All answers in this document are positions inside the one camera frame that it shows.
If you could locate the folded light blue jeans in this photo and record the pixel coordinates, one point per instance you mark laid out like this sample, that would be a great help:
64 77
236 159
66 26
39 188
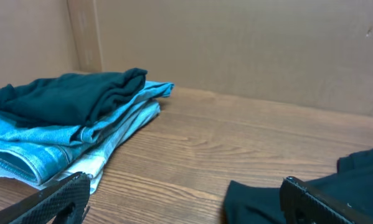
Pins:
41 156

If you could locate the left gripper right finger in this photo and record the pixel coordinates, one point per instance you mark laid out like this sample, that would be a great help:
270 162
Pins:
302 203

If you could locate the black t-shirt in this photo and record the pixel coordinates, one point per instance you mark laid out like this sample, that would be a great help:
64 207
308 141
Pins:
351 184

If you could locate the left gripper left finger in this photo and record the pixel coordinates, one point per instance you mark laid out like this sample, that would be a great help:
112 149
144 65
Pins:
65 202

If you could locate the folded dark navy shirt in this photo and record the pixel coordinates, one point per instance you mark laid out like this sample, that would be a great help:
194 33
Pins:
70 100

